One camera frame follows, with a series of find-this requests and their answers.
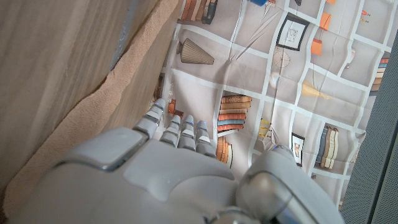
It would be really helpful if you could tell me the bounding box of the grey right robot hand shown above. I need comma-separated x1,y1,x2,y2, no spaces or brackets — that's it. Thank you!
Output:
6,98,346,224

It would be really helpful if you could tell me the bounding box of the printed bookshelf backdrop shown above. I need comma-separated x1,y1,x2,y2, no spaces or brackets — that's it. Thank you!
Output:
152,0,398,212

